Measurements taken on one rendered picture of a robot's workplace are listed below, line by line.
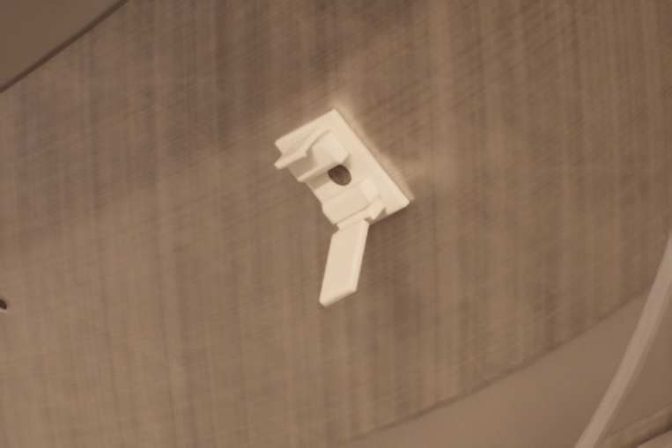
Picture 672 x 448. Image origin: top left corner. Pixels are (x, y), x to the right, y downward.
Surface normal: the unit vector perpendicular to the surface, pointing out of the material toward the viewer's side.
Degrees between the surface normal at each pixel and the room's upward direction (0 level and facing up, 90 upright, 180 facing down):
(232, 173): 90
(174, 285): 90
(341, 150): 49
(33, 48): 90
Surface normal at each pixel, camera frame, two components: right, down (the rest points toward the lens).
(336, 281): -0.74, -0.48
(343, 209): -0.44, 0.54
